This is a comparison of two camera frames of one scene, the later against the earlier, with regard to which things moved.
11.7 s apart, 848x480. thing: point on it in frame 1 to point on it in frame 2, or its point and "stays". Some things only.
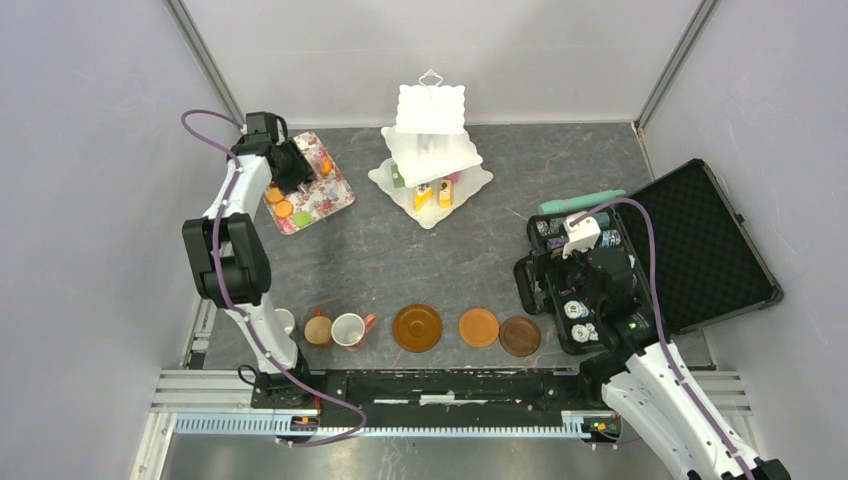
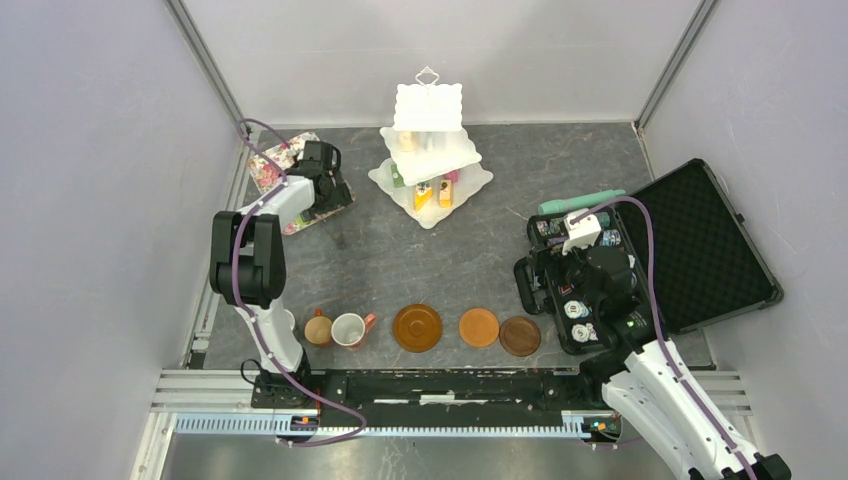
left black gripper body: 295,169 to 337,194
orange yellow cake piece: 446,193 stays
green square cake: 399,180 stays
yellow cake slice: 423,193 stays
